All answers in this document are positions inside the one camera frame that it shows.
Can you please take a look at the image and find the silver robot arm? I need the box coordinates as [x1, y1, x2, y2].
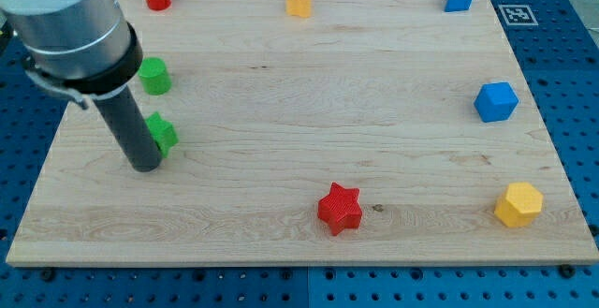
[1, 0, 142, 108]

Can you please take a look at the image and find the red star block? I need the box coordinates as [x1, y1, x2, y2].
[317, 183, 363, 236]

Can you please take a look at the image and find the green star block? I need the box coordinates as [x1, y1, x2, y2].
[145, 111, 179, 157]

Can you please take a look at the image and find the light wooden board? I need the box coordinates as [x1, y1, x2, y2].
[7, 0, 598, 268]

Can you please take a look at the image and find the yellow heart block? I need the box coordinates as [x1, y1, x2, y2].
[285, 0, 312, 18]

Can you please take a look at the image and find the green cylinder block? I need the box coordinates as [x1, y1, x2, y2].
[138, 57, 172, 95]

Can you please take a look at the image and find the dark grey pointer rod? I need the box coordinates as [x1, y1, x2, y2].
[92, 84, 163, 172]

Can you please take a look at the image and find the blue cube block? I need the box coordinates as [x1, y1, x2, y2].
[474, 81, 519, 123]

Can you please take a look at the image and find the yellow hexagon block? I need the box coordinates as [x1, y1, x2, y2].
[494, 182, 544, 227]

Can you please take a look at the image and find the white fiducial marker tag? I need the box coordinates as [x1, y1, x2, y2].
[499, 4, 538, 26]

